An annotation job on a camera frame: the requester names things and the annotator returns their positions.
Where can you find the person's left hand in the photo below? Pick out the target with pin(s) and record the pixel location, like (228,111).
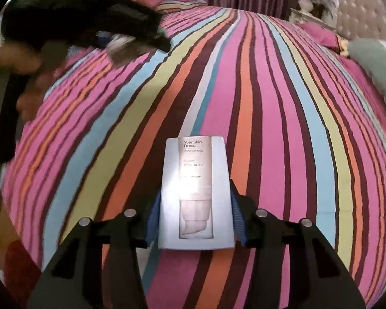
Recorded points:
(29,103)

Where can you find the green potted plant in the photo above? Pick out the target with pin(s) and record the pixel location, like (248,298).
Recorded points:
(323,6)

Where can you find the green bolster pillow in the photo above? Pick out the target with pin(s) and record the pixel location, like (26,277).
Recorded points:
(379,70)

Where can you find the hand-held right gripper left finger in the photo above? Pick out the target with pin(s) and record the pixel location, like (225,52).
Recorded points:
(154,220)

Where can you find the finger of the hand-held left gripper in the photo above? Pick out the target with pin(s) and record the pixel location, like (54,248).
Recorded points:
(148,29)

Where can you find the tall white cosmetic box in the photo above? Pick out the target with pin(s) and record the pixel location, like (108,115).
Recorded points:
(196,193)

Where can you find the yellow plush toy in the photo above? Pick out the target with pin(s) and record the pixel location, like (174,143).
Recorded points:
(343,49)

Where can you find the striped multicolour bed sheet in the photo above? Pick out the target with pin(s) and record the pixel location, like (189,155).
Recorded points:
(260,119)

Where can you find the pink pillow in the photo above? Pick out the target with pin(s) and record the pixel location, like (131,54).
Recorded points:
(321,35)

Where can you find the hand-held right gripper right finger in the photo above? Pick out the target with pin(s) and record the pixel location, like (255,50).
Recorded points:
(238,222)

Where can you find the white ornate nightstand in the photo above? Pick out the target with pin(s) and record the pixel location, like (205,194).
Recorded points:
(308,15)

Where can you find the beige tufted headboard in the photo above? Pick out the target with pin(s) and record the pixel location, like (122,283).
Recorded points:
(366,13)

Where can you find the orange and blue quilt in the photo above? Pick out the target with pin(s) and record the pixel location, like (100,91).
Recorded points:
(167,1)

